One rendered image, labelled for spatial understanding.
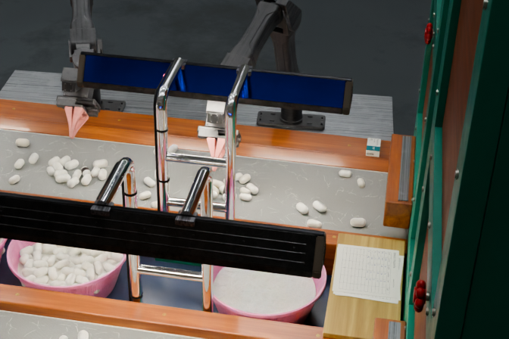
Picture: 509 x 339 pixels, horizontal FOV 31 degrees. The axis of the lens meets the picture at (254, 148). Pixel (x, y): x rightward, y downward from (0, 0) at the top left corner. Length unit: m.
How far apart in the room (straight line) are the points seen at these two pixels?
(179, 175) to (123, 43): 2.42
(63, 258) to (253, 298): 0.44
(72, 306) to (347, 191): 0.76
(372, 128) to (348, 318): 0.95
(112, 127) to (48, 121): 0.18
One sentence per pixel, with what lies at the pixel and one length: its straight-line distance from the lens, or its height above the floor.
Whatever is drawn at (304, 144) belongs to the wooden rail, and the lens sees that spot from 2.46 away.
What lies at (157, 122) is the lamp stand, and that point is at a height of 1.05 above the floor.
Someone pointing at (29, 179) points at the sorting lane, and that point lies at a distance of 2.40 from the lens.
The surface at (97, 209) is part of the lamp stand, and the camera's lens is 1.63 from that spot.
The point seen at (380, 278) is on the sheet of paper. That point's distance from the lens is 2.01.
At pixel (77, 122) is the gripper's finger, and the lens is 2.41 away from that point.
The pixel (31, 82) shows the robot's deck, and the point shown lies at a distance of 2.99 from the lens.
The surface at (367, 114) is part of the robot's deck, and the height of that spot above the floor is 0.67.
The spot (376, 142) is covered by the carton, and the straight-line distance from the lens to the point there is 2.45.
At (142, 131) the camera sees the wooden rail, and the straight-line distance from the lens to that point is 2.51.
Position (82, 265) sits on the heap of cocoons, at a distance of 2.10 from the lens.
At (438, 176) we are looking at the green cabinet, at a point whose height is 1.27.
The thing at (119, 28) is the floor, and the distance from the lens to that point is 4.90.
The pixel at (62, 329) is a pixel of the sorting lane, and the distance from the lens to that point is 1.96.
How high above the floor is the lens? 2.07
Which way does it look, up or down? 32 degrees down
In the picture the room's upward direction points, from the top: 1 degrees clockwise
